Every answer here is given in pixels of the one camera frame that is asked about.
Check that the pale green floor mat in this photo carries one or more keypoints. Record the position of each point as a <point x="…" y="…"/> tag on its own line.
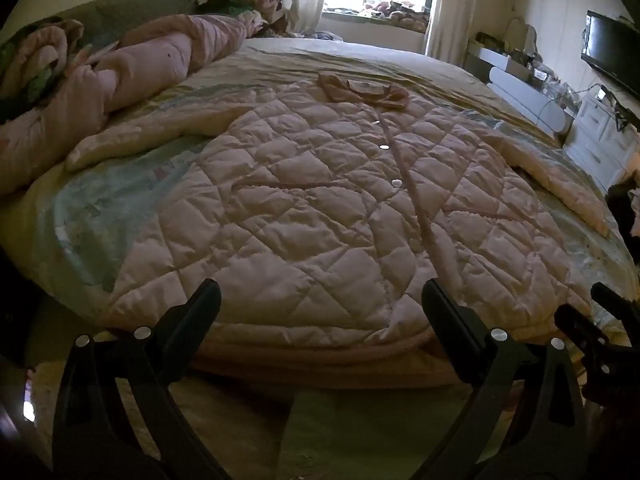
<point x="375" y="435"/>

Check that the green floral blanket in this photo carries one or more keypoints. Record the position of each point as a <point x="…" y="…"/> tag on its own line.
<point x="30" y="75"/>

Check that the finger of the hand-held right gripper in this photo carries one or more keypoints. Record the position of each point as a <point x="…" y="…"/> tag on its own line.
<point x="617" y="305"/>
<point x="582" y="325"/>

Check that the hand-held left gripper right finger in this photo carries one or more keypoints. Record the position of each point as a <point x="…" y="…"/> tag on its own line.
<point x="447" y="317"/>

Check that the pink rolled duvet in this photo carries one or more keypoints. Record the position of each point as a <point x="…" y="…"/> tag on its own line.
<point x="145" y="67"/>

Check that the white drawer cabinet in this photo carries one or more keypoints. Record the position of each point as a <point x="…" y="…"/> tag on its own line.
<point x="595" y="130"/>

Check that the pink quilted jacket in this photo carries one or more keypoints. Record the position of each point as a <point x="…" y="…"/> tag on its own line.
<point x="325" y="220"/>

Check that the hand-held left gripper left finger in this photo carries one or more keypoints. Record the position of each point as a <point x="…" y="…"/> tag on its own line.
<point x="197" y="317"/>

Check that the oval vanity mirror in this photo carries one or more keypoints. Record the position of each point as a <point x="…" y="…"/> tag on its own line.
<point x="527" y="35"/>

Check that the white desk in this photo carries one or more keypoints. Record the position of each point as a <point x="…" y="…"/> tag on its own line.
<point x="482" y="55"/>

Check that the bed with printed sheet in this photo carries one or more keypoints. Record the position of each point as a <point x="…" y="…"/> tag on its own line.
<point x="125" y="200"/>

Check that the black television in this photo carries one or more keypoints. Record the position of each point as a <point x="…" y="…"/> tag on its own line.
<point x="612" y="50"/>

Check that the pile of plush toys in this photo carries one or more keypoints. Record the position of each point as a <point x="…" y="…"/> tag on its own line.
<point x="395" y="10"/>

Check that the dark green clothes pile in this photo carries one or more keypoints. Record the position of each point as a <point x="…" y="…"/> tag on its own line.
<point x="225" y="4"/>

